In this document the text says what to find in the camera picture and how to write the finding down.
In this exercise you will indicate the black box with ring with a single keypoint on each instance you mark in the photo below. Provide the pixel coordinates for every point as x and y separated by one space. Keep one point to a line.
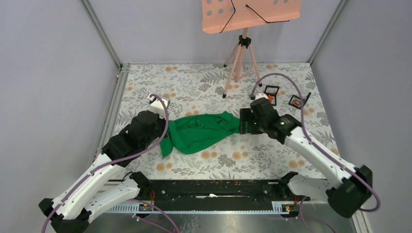
297 102

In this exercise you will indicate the black display box frame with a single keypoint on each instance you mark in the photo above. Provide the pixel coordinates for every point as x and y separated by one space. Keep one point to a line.
272 90

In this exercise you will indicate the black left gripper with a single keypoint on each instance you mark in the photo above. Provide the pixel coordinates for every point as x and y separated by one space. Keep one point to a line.
163 122

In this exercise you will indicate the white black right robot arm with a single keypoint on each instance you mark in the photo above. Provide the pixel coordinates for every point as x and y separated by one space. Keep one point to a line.
345 187

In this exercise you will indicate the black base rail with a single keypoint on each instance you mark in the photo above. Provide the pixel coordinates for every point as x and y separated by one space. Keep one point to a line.
216 195

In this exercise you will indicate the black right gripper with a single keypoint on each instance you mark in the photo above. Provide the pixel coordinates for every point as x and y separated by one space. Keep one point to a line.
246 115

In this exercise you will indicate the pink music stand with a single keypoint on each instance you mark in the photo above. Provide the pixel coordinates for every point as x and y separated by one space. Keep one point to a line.
220 16

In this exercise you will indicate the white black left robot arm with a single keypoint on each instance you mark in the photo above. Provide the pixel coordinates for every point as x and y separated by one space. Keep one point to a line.
79 205

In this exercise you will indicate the green t-shirt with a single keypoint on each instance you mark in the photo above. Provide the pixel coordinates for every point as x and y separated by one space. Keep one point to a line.
192 134

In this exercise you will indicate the floral table mat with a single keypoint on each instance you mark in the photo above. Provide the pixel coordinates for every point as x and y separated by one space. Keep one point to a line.
195 89

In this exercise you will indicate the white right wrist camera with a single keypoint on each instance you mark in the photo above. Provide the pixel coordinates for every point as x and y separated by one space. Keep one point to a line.
258 96

